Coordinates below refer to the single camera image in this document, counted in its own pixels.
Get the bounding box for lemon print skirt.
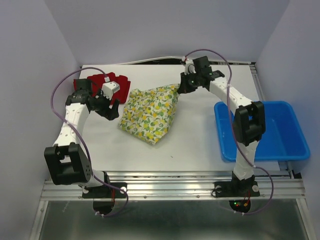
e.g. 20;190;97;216
118;84;180;146

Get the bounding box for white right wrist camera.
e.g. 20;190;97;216
181;56;196;75

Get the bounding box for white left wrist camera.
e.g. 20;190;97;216
101;81;120;100

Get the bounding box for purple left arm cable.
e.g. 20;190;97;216
51;70;130;218

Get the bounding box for aluminium right side rail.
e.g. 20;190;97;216
249;62;266;101

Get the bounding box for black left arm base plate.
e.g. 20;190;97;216
82;185;126;199

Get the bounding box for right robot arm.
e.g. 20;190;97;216
178;56;266;195

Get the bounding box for aluminium front rail frame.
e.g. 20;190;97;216
39;169;307;201

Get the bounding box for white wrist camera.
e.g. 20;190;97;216
101;81;120;100
181;56;196;75

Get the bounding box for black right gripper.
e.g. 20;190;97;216
176;70;200;94

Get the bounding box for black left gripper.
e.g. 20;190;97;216
91;88;120;121

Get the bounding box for blue plastic bin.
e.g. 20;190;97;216
213;100;311;163

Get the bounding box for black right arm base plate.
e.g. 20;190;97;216
211;181;261;199

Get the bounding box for red folded skirt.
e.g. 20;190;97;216
86;72;132;105

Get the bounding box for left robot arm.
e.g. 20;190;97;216
44;78;120;197

